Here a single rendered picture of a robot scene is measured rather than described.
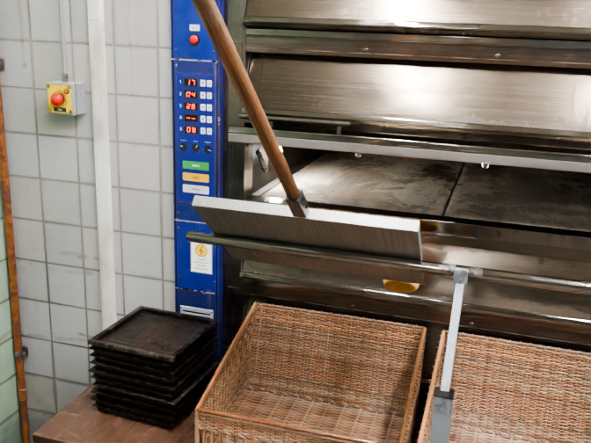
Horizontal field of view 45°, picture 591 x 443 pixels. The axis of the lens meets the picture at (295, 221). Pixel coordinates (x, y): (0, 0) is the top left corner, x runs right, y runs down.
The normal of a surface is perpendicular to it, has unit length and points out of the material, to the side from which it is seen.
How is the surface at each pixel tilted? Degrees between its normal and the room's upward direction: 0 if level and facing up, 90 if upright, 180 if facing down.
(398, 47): 90
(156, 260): 90
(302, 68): 70
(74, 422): 0
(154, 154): 90
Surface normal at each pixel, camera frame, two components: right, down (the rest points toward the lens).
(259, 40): -0.29, 0.25
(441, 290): -0.26, -0.08
